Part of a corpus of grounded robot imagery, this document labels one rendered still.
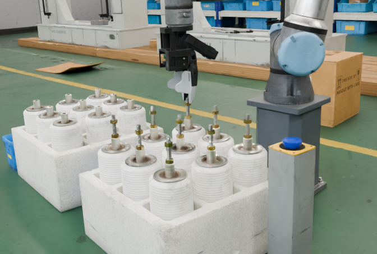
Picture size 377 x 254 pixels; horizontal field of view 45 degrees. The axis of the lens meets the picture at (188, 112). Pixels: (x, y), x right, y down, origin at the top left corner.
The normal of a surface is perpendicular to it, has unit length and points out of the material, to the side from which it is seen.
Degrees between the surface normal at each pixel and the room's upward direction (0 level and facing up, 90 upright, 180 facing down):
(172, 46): 90
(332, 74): 90
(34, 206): 0
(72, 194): 90
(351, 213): 0
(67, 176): 90
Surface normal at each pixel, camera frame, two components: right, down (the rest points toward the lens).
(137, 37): 0.71, 0.17
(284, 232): -0.79, 0.20
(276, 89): -0.66, -0.07
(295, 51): -0.07, 0.40
